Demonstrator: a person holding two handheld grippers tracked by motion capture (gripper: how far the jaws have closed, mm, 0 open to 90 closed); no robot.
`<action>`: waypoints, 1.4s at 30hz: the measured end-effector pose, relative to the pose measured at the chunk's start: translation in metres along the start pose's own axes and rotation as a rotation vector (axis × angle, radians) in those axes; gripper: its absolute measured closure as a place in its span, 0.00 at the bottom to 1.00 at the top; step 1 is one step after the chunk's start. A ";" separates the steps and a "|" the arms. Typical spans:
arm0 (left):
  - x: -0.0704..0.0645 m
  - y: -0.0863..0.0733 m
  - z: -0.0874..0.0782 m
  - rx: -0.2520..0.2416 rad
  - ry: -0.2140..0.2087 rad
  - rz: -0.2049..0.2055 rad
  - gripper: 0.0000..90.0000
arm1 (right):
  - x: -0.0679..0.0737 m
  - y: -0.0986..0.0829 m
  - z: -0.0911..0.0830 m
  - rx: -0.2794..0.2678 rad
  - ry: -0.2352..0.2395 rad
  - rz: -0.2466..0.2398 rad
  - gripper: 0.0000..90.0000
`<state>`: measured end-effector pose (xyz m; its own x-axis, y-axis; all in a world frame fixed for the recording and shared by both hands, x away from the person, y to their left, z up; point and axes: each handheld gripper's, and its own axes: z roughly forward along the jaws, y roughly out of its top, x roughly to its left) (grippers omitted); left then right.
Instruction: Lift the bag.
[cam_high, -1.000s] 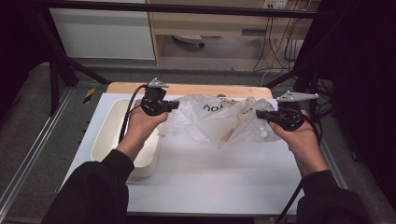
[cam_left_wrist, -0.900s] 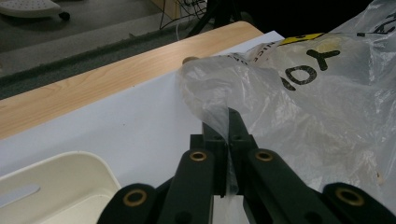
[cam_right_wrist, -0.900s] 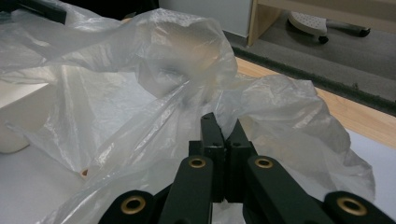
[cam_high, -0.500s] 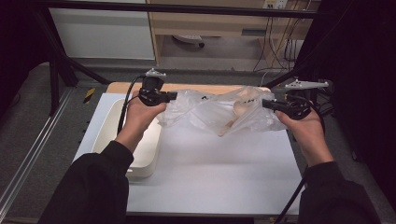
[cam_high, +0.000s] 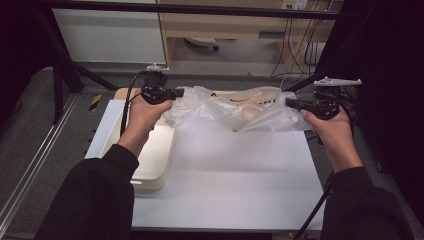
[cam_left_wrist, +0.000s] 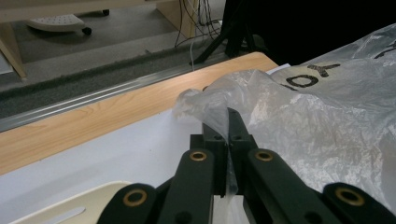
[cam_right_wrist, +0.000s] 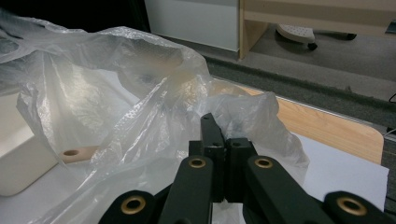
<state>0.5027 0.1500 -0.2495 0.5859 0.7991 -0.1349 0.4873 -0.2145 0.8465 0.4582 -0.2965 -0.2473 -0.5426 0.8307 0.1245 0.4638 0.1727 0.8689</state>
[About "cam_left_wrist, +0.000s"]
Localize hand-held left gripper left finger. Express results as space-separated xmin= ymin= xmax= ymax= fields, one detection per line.
xmin=190 ymin=121 xmax=230 ymax=199

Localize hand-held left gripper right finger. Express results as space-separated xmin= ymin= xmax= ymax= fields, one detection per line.
xmin=227 ymin=106 xmax=260 ymax=194

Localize clear printed plastic bag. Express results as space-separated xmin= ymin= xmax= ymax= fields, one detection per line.
xmin=172 ymin=22 xmax=396 ymax=224

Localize cream plastic bin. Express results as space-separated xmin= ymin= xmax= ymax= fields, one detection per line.
xmin=8 ymin=180 xmax=134 ymax=224

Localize black metal stand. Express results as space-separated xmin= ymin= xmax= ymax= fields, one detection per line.
xmin=189 ymin=0 xmax=267 ymax=65

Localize white table board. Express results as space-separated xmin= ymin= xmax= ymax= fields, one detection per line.
xmin=0 ymin=63 xmax=292 ymax=224

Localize dark curtain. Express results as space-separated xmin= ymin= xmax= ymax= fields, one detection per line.
xmin=223 ymin=0 xmax=396 ymax=67

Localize white wheeled footrest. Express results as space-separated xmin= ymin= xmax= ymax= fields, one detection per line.
xmin=24 ymin=13 xmax=93 ymax=36

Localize light wooden desk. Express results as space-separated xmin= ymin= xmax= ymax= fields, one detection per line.
xmin=0 ymin=0 xmax=201 ymax=81

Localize white cable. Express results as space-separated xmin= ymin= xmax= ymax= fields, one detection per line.
xmin=190 ymin=39 xmax=196 ymax=73

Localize hanging desk cables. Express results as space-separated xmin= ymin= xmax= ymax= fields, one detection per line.
xmin=173 ymin=0 xmax=226 ymax=49

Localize aluminium floor rail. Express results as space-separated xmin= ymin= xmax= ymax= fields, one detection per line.
xmin=0 ymin=50 xmax=233 ymax=133

